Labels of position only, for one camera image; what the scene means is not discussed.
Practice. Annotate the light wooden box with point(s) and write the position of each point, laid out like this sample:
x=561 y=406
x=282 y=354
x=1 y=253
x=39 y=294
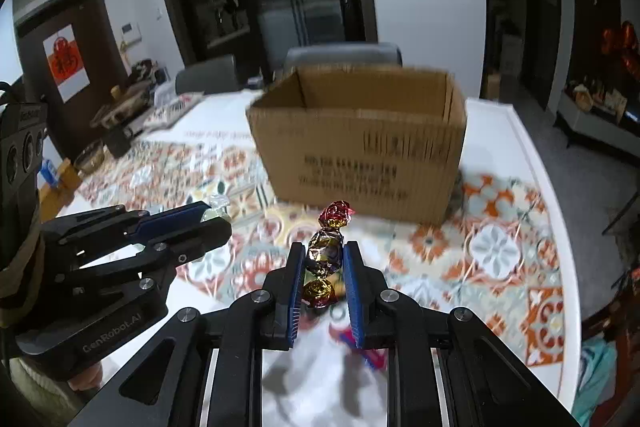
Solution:
x=67 y=189

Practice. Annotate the red gold foil candy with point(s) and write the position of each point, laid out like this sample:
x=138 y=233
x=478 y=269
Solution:
x=325 y=252

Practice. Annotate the white wall intercom panel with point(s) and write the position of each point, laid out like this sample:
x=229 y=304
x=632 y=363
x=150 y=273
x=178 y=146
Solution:
x=131 y=32

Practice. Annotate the white low bench cabinet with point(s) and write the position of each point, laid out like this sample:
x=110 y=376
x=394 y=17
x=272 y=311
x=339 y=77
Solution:
x=595 y=127

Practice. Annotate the dark wooden door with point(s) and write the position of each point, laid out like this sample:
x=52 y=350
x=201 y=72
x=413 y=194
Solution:
x=100 y=37

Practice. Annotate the black mug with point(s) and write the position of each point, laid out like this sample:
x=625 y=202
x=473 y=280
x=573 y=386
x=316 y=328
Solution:
x=117 y=142

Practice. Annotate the wooden tea tray with teaware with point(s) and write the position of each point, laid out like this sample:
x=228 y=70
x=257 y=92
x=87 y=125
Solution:
x=120 y=107

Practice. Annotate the red foil balloons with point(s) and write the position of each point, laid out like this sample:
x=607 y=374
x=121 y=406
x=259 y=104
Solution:
x=617 y=47

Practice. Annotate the dark hallway door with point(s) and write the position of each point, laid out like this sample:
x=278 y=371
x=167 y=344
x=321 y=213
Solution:
x=542 y=22

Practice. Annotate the clear candy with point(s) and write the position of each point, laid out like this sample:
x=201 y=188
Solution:
x=218 y=203

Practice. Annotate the patterned snack bag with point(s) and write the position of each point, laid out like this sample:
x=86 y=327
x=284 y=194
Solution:
x=172 y=109

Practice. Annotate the white tablecloth with tile pattern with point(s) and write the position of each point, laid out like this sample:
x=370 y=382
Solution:
x=500 y=247

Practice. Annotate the small brown carton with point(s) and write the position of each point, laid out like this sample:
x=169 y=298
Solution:
x=491 y=87

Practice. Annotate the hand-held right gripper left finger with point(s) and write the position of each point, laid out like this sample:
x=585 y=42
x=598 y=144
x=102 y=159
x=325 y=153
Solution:
x=298 y=287

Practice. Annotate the glass bowl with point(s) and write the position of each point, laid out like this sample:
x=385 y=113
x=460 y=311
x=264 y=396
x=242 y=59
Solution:
x=90 y=159

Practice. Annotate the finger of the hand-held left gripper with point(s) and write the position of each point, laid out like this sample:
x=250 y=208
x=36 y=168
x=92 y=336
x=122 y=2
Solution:
x=200 y=239
x=170 y=219

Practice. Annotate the grey dining chair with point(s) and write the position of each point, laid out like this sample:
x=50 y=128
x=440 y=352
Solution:
x=207 y=74
x=345 y=54

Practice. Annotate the red snack packet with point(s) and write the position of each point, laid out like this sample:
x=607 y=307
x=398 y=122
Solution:
x=372 y=359

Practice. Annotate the person's left hand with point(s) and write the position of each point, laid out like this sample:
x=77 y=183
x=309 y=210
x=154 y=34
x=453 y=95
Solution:
x=86 y=379

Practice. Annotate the teal cloth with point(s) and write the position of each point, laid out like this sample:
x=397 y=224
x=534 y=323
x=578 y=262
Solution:
x=595 y=377

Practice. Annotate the brown cardboard box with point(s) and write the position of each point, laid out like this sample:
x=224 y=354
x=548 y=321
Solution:
x=360 y=142

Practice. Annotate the gift basket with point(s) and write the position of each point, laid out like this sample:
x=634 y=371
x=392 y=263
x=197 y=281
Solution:
x=582 y=97

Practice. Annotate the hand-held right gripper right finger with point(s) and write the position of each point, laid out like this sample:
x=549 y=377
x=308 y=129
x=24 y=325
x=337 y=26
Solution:
x=352 y=292

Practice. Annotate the red and white door poster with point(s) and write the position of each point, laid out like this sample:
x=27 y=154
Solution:
x=62 y=62

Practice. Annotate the blue water bottle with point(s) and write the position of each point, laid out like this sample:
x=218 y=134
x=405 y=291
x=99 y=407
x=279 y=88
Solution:
x=47 y=169

